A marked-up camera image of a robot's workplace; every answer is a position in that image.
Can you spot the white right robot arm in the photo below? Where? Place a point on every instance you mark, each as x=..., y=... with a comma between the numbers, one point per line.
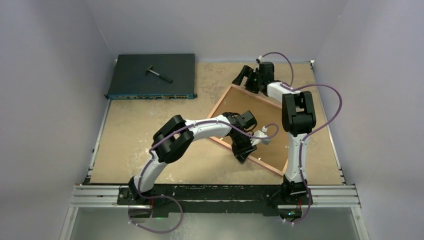
x=298, y=119

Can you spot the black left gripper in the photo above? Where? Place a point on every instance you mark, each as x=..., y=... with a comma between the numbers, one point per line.
x=241, y=153

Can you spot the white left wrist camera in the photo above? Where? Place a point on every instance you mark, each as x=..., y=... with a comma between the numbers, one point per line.
x=260, y=137

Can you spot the brown cardboard backing board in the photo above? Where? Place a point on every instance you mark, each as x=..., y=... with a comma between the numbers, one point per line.
x=265, y=109

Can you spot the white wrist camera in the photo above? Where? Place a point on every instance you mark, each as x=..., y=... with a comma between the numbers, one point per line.
x=260, y=59
x=260, y=137

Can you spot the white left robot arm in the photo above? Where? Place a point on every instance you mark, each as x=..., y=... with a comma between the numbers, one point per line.
x=174, y=138

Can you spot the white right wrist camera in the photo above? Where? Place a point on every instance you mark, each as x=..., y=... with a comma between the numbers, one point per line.
x=260, y=59

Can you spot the pink wooden picture frame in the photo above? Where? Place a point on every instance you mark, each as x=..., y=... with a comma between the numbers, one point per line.
x=218, y=106

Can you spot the dark blue network switch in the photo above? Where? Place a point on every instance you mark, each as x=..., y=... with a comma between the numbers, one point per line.
x=130, y=82

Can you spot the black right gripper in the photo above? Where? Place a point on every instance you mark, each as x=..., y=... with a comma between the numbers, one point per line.
x=246, y=71

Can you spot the small black hammer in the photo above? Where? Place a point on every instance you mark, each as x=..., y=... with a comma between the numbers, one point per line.
x=162, y=77

